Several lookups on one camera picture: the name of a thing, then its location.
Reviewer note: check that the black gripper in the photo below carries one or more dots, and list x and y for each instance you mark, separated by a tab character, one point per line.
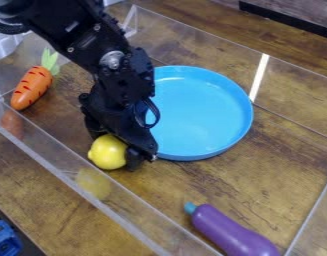
128	123

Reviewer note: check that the orange toy carrot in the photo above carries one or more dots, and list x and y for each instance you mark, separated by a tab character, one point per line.
36	81

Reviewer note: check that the blue object at corner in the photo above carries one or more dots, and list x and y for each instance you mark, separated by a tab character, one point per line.
10	244

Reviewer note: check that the yellow toy lemon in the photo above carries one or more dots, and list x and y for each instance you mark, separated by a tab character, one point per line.
106	152

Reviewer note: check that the clear acrylic enclosure wall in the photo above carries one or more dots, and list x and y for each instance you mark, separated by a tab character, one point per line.
80	211

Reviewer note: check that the blue round tray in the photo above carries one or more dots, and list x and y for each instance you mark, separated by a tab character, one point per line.
205	113

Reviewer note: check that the purple toy eggplant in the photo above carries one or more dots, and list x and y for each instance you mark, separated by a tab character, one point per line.
236	240

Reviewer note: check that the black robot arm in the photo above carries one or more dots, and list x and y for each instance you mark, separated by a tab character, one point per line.
85	35

